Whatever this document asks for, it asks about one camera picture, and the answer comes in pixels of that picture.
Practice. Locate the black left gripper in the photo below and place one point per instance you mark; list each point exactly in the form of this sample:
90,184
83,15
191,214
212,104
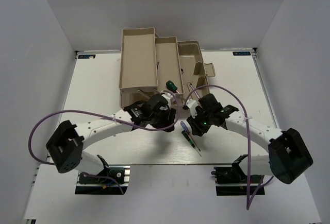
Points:
166,123

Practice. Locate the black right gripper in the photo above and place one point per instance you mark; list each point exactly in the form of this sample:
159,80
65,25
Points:
197,130

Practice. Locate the blue red handled screwdriver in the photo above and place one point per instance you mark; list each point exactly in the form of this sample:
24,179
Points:
185,128

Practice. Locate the black green precision screwdriver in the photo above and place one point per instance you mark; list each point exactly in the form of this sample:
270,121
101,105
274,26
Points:
190,142

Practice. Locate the stubby green screwdriver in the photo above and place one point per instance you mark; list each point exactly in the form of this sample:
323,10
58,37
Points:
178,90

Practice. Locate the beige plastic toolbox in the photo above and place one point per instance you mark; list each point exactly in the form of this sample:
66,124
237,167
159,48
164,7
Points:
149,61

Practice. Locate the small chrome wrench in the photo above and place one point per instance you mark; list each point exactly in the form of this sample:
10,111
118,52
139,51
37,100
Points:
193,90

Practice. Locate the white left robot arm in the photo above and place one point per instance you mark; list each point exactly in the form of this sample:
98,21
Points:
68,143

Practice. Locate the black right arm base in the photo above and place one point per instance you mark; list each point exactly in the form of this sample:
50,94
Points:
231,174

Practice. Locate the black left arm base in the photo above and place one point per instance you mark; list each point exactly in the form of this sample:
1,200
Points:
104,178

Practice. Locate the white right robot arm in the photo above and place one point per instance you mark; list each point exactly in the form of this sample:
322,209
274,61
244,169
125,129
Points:
287,158

